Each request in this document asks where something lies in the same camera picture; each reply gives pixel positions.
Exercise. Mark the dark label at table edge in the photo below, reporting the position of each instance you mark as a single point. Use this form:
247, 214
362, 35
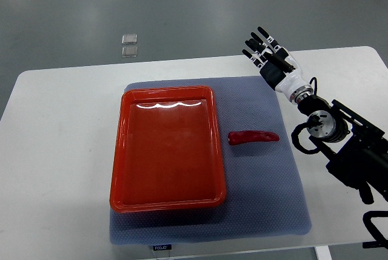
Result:
372, 244

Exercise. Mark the red plastic tray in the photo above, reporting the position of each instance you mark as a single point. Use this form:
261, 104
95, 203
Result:
168, 151

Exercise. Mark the upper floor outlet plate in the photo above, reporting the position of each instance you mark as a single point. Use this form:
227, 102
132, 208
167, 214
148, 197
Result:
129, 39

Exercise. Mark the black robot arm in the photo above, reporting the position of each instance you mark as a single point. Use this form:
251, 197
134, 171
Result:
356, 149

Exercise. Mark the red pepper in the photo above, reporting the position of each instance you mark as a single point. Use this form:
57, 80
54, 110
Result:
248, 136

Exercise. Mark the blue-grey mesh mat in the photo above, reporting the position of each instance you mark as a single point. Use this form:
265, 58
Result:
264, 193

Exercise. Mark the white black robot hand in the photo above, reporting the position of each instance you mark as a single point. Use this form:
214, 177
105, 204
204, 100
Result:
277, 66

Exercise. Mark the white table leg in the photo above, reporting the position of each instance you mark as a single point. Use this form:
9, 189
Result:
322, 253

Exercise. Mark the black label tag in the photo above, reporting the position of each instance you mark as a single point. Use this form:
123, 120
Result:
162, 247

